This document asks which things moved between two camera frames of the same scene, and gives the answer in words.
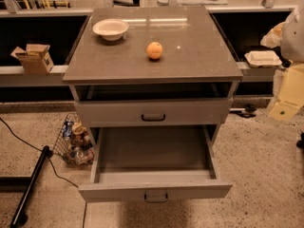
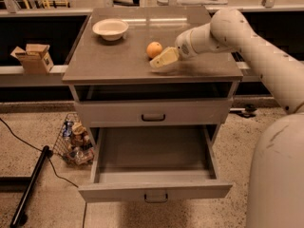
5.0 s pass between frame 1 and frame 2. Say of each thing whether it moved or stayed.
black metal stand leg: stayed
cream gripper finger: moved
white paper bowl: stayed
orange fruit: stayed
